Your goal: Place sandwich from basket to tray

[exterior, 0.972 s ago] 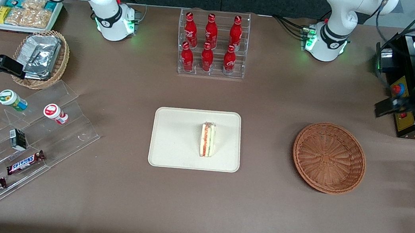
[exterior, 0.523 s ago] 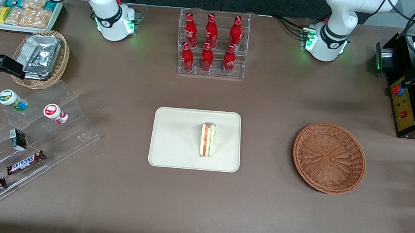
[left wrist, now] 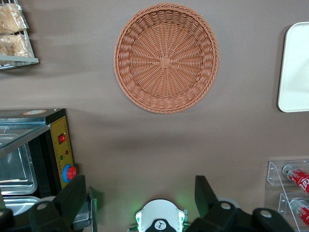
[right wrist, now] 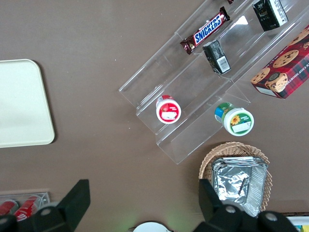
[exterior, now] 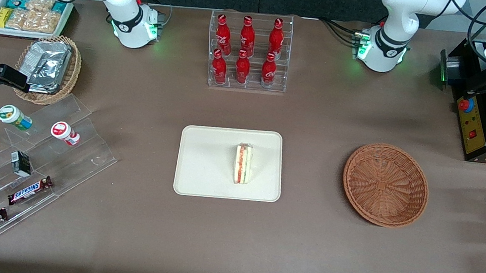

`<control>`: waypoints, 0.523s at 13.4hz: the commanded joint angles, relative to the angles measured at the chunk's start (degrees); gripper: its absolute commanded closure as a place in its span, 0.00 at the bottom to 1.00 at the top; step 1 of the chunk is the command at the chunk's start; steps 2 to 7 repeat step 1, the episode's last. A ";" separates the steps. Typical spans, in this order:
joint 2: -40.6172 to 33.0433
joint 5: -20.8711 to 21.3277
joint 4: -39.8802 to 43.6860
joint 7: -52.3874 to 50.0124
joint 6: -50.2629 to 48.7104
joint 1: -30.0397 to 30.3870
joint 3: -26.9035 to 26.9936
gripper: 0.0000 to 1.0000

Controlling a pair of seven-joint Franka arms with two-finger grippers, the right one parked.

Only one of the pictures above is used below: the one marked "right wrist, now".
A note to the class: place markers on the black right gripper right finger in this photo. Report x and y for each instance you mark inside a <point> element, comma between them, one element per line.
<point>217,217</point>

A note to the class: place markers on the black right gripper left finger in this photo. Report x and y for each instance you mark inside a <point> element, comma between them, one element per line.
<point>72,205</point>

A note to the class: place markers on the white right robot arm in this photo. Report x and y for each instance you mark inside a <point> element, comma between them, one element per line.
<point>152,227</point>

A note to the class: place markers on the light wicker basket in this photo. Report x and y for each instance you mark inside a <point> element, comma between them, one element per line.
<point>231,148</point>

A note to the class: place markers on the cream plastic tray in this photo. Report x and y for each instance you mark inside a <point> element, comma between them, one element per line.
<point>24,101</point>

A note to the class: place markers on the clear acrylic bottle rack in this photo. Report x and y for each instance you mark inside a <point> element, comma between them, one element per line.
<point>44,197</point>

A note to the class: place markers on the stack of foil trays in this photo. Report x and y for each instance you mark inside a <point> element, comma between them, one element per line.
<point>236,183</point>

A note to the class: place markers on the white snack bin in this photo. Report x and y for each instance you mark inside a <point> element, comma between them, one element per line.
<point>299,221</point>

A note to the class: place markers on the green lid yogurt cup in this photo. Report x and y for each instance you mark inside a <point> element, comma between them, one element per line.
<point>237,120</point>

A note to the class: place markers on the red lid yogurt cup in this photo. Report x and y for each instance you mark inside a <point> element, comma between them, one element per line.
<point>168,111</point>

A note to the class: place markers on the clear acrylic step display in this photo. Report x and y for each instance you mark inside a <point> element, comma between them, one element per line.
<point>193,79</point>

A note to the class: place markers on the small black carton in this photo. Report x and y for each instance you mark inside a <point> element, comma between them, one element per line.
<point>217,58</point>
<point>268,14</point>

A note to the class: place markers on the red plaid cookie box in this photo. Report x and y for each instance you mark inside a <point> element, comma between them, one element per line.
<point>287,70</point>

